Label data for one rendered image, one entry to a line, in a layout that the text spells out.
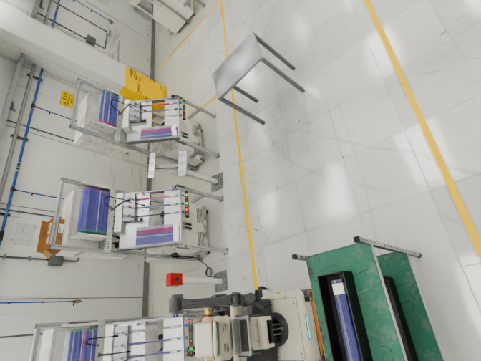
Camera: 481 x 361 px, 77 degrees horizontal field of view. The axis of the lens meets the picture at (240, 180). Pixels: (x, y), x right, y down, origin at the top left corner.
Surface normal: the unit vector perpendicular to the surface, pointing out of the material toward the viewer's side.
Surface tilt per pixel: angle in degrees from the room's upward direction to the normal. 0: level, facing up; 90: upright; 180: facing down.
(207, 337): 42
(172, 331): 47
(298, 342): 0
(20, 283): 90
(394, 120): 0
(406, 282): 0
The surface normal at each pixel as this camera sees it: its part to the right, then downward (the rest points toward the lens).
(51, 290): 0.70, -0.38
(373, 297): -0.70, -0.25
